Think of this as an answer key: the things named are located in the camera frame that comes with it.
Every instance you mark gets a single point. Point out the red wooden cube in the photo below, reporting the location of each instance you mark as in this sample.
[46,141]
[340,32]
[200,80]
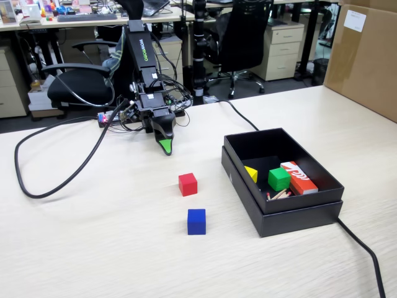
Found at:
[187,186]

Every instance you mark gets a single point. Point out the black cardboard box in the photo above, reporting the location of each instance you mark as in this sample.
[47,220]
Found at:
[304,201]

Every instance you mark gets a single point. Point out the black waste bin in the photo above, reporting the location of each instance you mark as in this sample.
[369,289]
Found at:
[319,73]

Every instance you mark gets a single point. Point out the black mesh office chair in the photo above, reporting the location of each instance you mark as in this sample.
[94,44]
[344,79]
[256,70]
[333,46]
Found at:
[242,40]

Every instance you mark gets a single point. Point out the black laptop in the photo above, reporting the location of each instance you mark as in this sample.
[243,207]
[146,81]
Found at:
[155,6]

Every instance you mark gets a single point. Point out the black office chair with armrests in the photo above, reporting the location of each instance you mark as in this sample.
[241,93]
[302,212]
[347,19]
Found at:
[77,87]

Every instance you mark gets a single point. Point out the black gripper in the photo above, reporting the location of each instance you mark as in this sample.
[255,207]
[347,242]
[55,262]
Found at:
[155,111]

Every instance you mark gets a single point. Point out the green wooden cube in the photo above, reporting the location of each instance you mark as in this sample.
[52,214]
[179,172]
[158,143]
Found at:
[279,180]

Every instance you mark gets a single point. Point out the beige three-drawer cabinet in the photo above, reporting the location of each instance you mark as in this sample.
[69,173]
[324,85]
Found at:
[283,46]

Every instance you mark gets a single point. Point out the large brown cardboard box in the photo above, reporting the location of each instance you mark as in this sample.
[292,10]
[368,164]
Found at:
[366,62]

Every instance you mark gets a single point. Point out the black open box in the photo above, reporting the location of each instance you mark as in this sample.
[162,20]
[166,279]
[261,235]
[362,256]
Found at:
[301,222]

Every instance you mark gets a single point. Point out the framed picture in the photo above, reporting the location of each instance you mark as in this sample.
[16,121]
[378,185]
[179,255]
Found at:
[7,12]

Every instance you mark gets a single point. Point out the stack of white boxes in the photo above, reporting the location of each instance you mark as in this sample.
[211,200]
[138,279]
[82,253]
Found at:
[38,99]

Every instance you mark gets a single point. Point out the red and white matchbox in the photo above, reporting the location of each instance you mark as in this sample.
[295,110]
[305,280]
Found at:
[302,181]

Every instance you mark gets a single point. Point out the beige desk telephone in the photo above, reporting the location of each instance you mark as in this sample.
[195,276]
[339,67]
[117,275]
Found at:
[29,21]

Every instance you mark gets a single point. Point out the black vertical stand pole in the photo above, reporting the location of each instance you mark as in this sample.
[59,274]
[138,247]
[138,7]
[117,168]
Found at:
[198,46]

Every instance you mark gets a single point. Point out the black computer keyboard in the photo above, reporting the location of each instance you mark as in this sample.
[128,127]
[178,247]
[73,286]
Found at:
[87,17]

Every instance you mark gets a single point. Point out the striped gray green garment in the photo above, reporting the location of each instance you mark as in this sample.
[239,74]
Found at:
[113,62]

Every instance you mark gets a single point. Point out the yellow wooden block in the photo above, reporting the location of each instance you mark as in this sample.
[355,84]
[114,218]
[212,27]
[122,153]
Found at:
[252,175]

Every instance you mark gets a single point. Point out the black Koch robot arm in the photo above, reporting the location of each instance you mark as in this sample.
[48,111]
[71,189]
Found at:
[141,46]

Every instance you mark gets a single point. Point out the beige drawer cabinet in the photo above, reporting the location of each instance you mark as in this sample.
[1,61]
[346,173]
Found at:
[173,49]
[9,87]

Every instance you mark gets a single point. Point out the light wood office desk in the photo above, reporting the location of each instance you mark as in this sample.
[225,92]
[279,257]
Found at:
[93,24]

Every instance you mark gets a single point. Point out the small wrist camera board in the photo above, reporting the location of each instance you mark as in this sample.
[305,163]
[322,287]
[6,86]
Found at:
[128,111]

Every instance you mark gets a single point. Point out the blue wooden cube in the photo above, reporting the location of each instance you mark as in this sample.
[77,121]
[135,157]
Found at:
[196,222]

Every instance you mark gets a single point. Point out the controller board with red LED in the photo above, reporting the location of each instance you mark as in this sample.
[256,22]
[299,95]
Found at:
[104,119]

